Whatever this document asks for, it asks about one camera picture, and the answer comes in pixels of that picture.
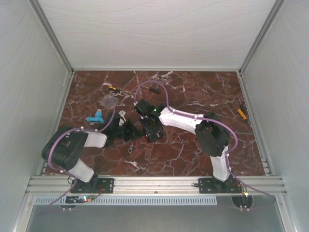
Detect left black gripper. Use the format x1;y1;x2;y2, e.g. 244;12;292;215
113;119;145;142

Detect black fuse box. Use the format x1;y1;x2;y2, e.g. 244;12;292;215
145;129;164;143

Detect clear plastic fuse box lid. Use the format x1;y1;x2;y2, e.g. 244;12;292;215
100;94;119;109

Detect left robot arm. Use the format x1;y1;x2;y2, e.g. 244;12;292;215
42;113;143;192

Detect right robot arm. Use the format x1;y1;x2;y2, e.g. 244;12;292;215
134;99;231;192

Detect silver combination wrench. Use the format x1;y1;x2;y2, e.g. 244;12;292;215
128;141;134;153

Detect yellow black small screwdriver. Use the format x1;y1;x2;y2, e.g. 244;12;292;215
108;86;121;93

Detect thin black screwdriver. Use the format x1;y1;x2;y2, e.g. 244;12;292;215
238;96;247;115

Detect black handle screwdriver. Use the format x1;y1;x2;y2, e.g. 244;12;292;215
142;86;161;93

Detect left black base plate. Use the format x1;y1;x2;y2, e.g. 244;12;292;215
70;177;114;194

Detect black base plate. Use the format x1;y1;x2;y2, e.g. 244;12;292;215
70;177;114;194
193;178;243;194

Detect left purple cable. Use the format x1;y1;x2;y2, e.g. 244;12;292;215
37;112;115;215

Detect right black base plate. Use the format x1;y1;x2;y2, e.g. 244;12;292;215
193;178;243;194

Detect orange handle screwdriver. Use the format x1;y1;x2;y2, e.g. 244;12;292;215
238;109;248;121

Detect grey slotted cable duct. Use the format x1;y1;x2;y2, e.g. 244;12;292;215
35;196;217;206

